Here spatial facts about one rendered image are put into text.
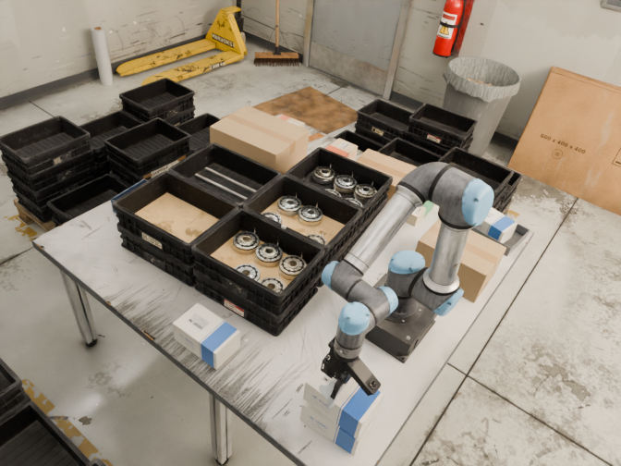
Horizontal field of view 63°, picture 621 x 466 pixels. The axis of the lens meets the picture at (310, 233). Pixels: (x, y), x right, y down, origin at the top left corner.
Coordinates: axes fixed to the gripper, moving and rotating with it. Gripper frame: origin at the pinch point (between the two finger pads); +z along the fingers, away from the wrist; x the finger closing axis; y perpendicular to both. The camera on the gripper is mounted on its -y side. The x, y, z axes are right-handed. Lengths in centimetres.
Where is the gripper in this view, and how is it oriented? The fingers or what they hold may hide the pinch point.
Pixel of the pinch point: (344, 393)
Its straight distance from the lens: 157.7
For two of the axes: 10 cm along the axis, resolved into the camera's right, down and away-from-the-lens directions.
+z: -0.9, 7.5, 6.5
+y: -7.9, -4.5, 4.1
